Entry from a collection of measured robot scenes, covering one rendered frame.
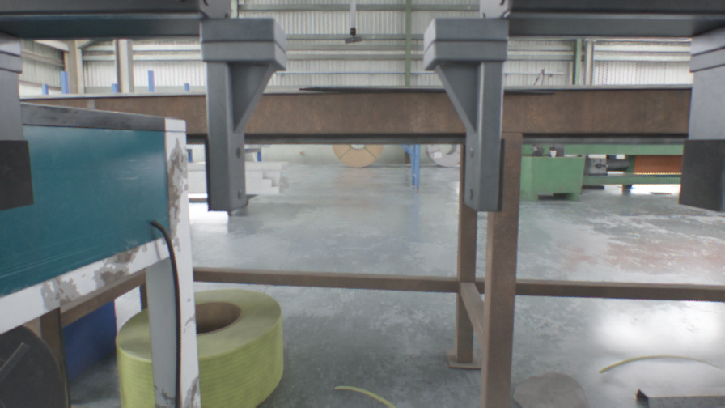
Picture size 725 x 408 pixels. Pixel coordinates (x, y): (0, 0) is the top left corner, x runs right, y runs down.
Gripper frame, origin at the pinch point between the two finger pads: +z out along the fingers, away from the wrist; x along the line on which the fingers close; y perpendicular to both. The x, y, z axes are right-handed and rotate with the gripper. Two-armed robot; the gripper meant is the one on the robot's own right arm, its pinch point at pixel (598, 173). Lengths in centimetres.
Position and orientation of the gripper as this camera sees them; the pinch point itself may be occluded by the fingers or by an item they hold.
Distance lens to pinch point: 25.2
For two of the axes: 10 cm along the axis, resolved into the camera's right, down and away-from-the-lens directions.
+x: 10.0, 0.0, 0.0
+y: 0.0, 1.0, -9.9
